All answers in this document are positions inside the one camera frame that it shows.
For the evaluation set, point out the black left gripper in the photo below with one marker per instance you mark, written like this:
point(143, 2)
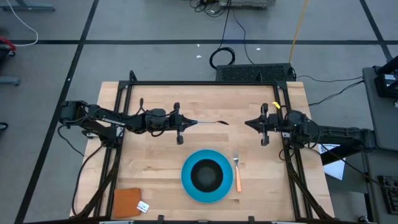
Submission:
point(174, 123)

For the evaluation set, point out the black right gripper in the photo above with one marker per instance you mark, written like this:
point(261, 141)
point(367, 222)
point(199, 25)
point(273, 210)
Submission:
point(273, 123)

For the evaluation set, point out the dark grey bowl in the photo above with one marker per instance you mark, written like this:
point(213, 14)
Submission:
point(206, 175)

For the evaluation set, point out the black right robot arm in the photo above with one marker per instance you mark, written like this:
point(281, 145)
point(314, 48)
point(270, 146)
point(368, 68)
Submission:
point(335, 132)

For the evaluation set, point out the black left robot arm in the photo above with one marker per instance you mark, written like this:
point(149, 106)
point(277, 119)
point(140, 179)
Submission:
point(112, 119)

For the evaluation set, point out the black mesh computer tower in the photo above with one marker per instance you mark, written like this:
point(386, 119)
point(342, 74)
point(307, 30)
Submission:
point(252, 73)

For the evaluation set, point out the blue plate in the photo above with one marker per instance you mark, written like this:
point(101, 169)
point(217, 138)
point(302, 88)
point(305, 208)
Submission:
point(186, 175)

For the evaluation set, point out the white paper sheet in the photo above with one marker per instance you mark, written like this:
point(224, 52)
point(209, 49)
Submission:
point(334, 168)

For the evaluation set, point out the white tag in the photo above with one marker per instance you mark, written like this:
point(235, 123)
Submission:
point(143, 207)

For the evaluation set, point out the orange cloth napkin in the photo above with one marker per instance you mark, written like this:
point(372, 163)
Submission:
point(126, 203)

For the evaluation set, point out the grey device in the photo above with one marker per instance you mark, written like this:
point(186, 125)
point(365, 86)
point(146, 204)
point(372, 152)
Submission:
point(248, 3)

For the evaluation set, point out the grey desk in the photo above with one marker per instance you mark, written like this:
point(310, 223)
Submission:
point(382, 124)

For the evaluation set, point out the black box with label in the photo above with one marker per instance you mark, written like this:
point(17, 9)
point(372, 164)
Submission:
point(387, 85)

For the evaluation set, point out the black keyboard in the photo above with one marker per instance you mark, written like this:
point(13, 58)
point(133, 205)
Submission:
point(390, 194)

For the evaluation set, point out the grey stand foot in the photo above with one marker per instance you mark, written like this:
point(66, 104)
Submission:
point(31, 7)
point(9, 81)

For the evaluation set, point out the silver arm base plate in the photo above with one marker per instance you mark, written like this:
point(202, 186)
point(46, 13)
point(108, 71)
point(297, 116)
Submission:
point(119, 132)
point(286, 135)

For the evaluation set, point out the black table frame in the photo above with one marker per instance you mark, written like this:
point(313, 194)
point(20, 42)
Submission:
point(202, 83)

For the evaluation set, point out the black frame clip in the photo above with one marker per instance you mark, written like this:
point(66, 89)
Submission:
point(252, 220)
point(160, 219)

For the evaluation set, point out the silver aluminium bracket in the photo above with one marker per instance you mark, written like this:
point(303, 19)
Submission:
point(116, 222)
point(283, 222)

